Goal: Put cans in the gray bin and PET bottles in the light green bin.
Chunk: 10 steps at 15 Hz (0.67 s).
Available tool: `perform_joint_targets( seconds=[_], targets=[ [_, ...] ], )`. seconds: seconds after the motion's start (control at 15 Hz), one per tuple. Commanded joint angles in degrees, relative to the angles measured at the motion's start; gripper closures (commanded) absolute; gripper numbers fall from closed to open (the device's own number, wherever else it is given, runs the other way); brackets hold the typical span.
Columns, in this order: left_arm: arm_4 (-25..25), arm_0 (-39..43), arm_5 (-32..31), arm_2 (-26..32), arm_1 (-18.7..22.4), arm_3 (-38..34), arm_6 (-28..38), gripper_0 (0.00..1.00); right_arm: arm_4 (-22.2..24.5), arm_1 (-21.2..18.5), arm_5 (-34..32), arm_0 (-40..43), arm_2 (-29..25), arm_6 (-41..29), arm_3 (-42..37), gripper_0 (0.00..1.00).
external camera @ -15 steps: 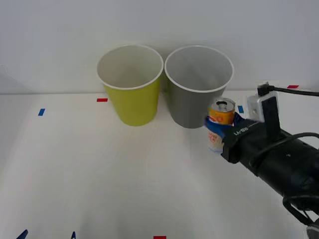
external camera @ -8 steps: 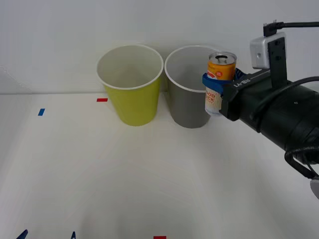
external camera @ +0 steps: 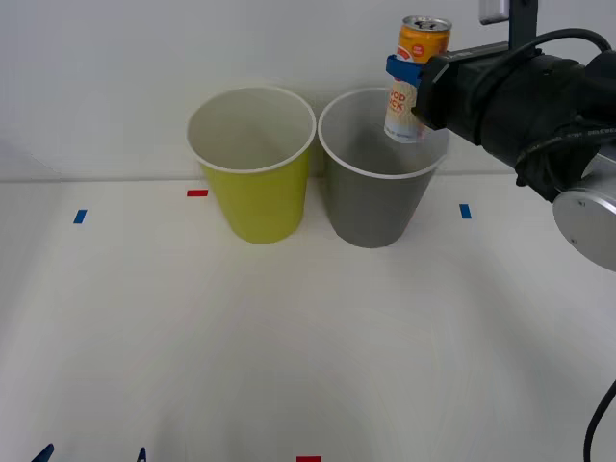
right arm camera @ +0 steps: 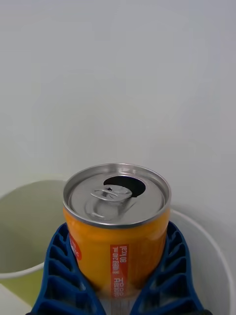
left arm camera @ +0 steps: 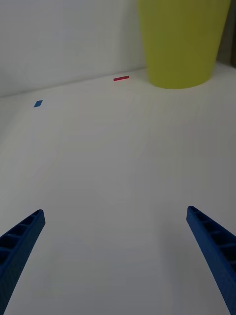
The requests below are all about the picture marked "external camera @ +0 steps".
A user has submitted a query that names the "grey plastic bin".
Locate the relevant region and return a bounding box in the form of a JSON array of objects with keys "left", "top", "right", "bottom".
[{"left": 317, "top": 88, "right": 451, "bottom": 249}]

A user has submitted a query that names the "yellow-green plastic bin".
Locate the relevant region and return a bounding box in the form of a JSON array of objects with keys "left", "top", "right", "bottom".
[{"left": 186, "top": 86, "right": 318, "bottom": 245}]

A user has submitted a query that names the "orange drink can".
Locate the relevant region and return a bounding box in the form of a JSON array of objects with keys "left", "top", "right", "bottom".
[{"left": 383, "top": 15, "right": 453, "bottom": 145}]

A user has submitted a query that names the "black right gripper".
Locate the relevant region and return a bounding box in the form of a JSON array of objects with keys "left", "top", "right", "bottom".
[{"left": 386, "top": 53, "right": 504, "bottom": 145}]

